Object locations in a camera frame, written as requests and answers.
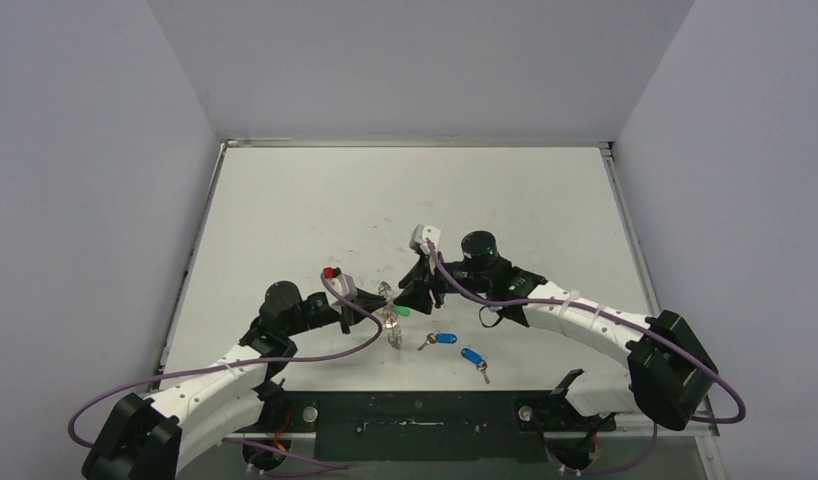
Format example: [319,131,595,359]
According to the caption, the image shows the key with green tag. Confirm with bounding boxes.
[392,305,411,317]

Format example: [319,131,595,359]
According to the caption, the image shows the metal disc with key rings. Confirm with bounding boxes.
[377,281,402,350]

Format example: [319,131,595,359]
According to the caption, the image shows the key with blue tag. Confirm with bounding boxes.
[417,332,458,351]
[461,348,490,385]

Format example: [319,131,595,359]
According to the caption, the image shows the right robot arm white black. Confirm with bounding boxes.
[395,225,718,431]

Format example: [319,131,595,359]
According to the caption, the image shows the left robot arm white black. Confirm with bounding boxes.
[81,274,388,479]

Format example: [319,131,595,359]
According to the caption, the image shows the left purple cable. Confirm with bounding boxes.
[67,271,385,479]

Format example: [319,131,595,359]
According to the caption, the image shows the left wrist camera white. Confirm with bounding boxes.
[322,267,358,300]

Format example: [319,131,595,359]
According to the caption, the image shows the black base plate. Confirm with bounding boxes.
[244,391,616,463]

